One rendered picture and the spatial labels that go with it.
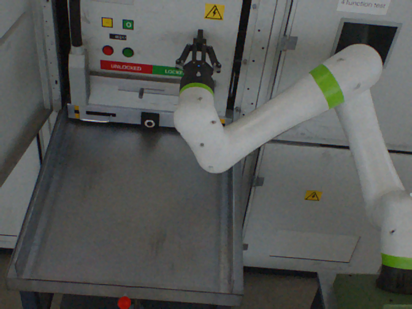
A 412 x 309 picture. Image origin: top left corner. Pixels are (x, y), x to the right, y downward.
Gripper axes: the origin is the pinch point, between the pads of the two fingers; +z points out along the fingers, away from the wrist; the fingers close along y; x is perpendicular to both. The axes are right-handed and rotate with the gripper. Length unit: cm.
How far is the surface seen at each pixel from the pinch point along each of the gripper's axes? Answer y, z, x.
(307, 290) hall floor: 58, 0, -123
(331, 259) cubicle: 66, 6, -107
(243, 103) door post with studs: 16.8, 7.9, -28.4
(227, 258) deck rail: 12, -49, -38
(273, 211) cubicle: 36, 6, -79
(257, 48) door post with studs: 18.3, 8.0, -6.2
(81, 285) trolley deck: -26, -60, -39
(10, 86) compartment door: -53, -9, -16
